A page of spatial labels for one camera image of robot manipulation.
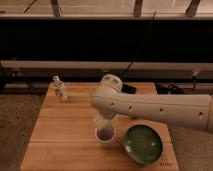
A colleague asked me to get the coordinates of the green ceramic plate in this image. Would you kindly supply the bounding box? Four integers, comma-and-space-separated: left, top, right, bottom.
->
123, 124, 163, 165

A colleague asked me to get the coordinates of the black cable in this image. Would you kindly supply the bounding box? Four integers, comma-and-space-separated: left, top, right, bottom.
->
119, 10, 158, 78

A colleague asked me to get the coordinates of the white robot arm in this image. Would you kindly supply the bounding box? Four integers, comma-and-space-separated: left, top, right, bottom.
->
91, 74, 213, 134

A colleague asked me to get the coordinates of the black smartphone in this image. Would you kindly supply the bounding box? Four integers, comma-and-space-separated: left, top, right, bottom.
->
122, 84, 137, 94

